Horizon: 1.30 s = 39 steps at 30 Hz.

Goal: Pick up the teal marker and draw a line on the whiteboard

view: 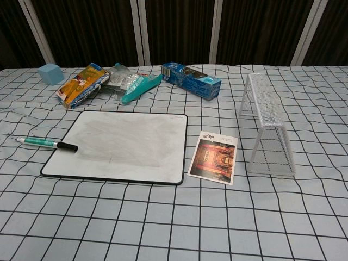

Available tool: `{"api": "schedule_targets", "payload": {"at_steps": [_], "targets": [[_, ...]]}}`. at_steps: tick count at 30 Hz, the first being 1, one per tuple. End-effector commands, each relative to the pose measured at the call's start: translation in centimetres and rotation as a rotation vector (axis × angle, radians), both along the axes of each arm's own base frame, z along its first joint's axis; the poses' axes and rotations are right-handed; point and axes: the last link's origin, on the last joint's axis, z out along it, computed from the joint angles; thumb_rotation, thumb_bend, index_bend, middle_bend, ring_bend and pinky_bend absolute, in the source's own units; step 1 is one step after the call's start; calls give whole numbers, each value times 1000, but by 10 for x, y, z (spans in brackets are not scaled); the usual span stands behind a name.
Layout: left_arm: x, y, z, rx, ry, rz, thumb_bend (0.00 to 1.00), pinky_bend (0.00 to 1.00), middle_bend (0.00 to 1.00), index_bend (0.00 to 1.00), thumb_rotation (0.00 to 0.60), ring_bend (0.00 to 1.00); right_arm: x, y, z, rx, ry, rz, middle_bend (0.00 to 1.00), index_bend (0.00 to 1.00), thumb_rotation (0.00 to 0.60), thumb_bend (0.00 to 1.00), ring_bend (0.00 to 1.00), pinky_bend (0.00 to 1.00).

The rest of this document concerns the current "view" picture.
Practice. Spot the blue Oreo cookie box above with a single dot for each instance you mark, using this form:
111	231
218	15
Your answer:
193	81

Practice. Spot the clear plastic container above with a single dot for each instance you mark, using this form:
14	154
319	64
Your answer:
267	108

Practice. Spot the teal and silver snack bag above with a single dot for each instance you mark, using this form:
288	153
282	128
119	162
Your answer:
133	88

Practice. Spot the light blue checkered tablecloth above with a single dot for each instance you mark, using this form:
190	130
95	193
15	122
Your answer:
174	217

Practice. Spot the dark folding screen white frames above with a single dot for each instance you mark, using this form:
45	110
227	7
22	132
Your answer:
95	30

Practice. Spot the orange and blue snack box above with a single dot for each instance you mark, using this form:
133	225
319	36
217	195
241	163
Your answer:
79	87

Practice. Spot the light blue cube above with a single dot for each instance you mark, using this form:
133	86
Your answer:
50	74

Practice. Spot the green whiteboard marker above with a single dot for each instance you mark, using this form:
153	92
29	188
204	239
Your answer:
40	142

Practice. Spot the white dry-erase board black rim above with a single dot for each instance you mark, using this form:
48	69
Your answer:
122	146

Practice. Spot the photo postcard with red shrine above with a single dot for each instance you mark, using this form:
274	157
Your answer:
213	159

